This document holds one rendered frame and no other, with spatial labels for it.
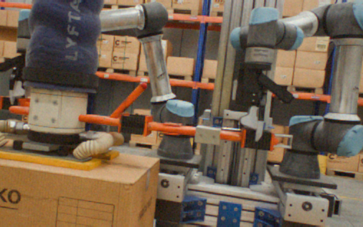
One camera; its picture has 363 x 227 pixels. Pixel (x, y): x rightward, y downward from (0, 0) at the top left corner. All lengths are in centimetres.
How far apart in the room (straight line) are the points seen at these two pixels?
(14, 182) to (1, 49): 877
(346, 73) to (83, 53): 89
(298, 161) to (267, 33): 62
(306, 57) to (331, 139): 691
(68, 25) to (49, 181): 43
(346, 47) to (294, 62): 690
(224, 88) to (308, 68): 669
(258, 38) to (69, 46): 52
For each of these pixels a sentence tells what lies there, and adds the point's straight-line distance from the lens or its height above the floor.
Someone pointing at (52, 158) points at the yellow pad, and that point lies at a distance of 107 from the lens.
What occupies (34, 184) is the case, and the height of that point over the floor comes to 102.
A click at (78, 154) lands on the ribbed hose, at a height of 110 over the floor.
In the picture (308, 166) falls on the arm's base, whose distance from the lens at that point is 153.
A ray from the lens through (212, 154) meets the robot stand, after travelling 170.
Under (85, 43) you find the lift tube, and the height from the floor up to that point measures 141.
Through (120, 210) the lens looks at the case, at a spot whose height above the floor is 100.
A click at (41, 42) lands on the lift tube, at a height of 140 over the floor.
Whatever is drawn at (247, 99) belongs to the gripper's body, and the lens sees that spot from 106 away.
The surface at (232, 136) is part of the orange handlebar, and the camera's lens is 106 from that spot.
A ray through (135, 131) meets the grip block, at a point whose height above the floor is 118.
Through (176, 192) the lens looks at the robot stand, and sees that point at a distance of 141.
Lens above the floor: 130
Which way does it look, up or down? 3 degrees down
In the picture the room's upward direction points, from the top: 6 degrees clockwise
